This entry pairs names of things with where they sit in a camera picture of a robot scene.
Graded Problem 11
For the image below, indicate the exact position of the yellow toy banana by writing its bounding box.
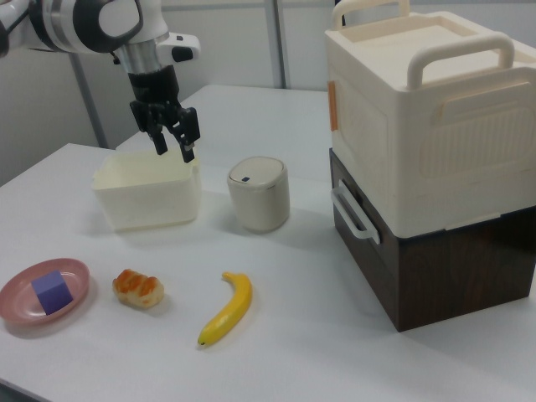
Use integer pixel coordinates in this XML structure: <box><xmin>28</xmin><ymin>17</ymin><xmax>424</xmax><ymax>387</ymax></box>
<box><xmin>197</xmin><ymin>271</ymin><xmax>254</xmax><ymax>348</ymax></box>

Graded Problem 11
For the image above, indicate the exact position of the cream plastic storage box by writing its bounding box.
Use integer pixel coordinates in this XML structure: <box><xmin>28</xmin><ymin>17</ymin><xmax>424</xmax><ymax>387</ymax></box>
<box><xmin>324</xmin><ymin>0</ymin><xmax>536</xmax><ymax>243</ymax></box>

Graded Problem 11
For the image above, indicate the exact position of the toy bread with orange glaze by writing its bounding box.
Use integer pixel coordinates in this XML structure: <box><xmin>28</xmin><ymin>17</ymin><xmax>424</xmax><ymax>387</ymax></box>
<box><xmin>111</xmin><ymin>269</ymin><xmax>165</xmax><ymax>309</ymax></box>

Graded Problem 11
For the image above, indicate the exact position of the wooden drawer with dark front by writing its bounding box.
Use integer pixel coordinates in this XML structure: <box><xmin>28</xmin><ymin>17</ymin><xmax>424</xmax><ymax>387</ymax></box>
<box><xmin>329</xmin><ymin>149</ymin><xmax>398</xmax><ymax>273</ymax></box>

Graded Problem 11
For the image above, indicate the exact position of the white drawer handle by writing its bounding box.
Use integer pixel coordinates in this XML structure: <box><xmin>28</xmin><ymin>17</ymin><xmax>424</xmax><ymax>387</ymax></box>
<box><xmin>330</xmin><ymin>178</ymin><xmax>383</xmax><ymax>245</ymax></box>

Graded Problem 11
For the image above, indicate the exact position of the dark brown wooden cabinet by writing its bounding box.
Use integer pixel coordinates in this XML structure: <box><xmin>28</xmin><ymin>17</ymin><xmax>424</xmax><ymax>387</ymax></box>
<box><xmin>328</xmin><ymin>148</ymin><xmax>536</xmax><ymax>333</ymax></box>

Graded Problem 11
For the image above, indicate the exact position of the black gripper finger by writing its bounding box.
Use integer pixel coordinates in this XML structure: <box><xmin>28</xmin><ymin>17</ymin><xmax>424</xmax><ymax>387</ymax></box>
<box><xmin>150</xmin><ymin>124</ymin><xmax>170</xmax><ymax>157</ymax></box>
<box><xmin>175</xmin><ymin>123</ymin><xmax>198</xmax><ymax>164</ymax></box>

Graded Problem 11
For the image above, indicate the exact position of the cream open plastic bin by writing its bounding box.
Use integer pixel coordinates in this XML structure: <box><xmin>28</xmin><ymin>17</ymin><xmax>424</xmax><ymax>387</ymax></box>
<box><xmin>91</xmin><ymin>151</ymin><xmax>203</xmax><ymax>233</ymax></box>

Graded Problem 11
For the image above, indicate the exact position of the purple cube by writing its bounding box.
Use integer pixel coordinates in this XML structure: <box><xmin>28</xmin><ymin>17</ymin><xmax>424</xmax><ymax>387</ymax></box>
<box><xmin>30</xmin><ymin>270</ymin><xmax>75</xmax><ymax>316</ymax></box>

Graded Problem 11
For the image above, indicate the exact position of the small beige lidded trash can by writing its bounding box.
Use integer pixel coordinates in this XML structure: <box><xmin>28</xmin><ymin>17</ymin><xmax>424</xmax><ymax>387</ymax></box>
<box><xmin>226</xmin><ymin>156</ymin><xmax>291</xmax><ymax>235</ymax></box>

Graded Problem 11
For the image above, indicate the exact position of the pink plastic plate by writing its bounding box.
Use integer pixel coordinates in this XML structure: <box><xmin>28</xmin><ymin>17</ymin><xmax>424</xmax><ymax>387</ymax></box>
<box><xmin>0</xmin><ymin>257</ymin><xmax>92</xmax><ymax>327</ymax></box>

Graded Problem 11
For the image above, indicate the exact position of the orange box latch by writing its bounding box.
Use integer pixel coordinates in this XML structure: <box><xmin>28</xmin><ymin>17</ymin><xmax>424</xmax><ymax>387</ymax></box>
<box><xmin>327</xmin><ymin>80</ymin><xmax>340</xmax><ymax>132</ymax></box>

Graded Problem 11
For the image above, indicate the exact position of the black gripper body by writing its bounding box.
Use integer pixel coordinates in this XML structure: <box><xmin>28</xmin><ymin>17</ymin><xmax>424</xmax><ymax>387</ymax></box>
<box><xmin>127</xmin><ymin>65</ymin><xmax>202</xmax><ymax>146</ymax></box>

